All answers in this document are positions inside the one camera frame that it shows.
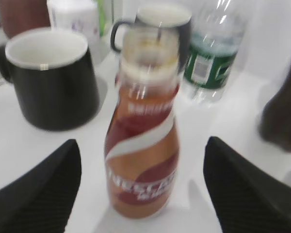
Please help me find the black mug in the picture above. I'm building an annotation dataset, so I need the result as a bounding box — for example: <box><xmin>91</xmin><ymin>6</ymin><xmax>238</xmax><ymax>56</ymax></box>
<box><xmin>110</xmin><ymin>2</ymin><xmax>193</xmax><ymax>72</ymax></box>
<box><xmin>0</xmin><ymin>28</ymin><xmax>99</xmax><ymax>131</ymax></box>

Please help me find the clear water bottle green label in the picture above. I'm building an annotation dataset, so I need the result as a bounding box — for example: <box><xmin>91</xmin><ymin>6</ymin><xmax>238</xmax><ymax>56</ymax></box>
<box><xmin>183</xmin><ymin>0</ymin><xmax>247</xmax><ymax>102</ymax></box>

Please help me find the brown Nescafe coffee bottle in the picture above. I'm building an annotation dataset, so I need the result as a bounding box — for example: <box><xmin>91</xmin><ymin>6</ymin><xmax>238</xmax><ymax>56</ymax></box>
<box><xmin>104</xmin><ymin>26</ymin><xmax>180</xmax><ymax>219</ymax></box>

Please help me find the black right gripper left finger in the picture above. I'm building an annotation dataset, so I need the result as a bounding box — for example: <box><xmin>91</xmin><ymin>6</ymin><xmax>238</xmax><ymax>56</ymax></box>
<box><xmin>0</xmin><ymin>139</ymin><xmax>81</xmax><ymax>233</ymax></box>

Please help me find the black mug back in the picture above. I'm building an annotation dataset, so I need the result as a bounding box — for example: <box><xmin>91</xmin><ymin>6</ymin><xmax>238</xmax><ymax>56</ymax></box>
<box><xmin>110</xmin><ymin>2</ymin><xmax>193</xmax><ymax>72</ymax></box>

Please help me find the white milk carton bottle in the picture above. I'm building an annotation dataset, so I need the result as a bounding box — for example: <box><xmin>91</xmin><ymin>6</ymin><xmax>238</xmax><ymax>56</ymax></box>
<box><xmin>47</xmin><ymin>0</ymin><xmax>100</xmax><ymax>43</ymax></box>

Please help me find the cola bottle red label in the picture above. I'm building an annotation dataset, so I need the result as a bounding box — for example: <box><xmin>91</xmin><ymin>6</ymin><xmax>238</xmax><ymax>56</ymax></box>
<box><xmin>259</xmin><ymin>67</ymin><xmax>291</xmax><ymax>152</ymax></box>

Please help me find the black mug front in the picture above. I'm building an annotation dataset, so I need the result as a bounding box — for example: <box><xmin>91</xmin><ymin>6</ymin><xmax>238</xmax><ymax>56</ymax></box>
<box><xmin>0</xmin><ymin>28</ymin><xmax>99</xmax><ymax>131</ymax></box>

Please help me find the dark red ceramic mug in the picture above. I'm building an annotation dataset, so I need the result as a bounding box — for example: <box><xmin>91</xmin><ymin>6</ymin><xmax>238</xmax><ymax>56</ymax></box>
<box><xmin>0</xmin><ymin>0</ymin><xmax>50</xmax><ymax>39</ymax></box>

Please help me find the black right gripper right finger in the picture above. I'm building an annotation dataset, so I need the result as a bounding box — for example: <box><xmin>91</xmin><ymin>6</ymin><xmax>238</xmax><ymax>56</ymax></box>
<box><xmin>203</xmin><ymin>136</ymin><xmax>291</xmax><ymax>233</ymax></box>

